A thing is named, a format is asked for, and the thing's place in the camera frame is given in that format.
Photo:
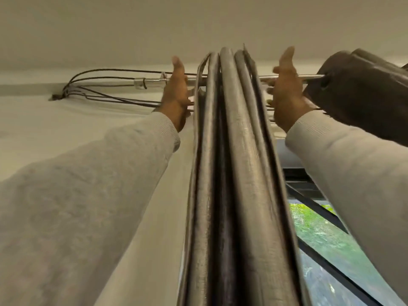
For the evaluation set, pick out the person's left hand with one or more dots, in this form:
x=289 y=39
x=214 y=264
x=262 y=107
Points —
x=177 y=98

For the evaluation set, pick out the person's right hand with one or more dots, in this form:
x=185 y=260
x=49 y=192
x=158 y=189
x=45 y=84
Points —
x=288 y=98

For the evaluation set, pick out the dark grey curtain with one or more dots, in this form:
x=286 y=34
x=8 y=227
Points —
x=366 y=101

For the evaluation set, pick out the light grey curtain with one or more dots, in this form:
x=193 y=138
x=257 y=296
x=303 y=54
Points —
x=242 y=188

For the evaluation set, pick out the person's right forearm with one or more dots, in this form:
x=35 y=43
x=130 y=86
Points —
x=350 y=188

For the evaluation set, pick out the person's left forearm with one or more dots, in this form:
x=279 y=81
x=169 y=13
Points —
x=79 y=219

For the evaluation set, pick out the silver curtain rod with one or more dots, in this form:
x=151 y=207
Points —
x=153 y=82

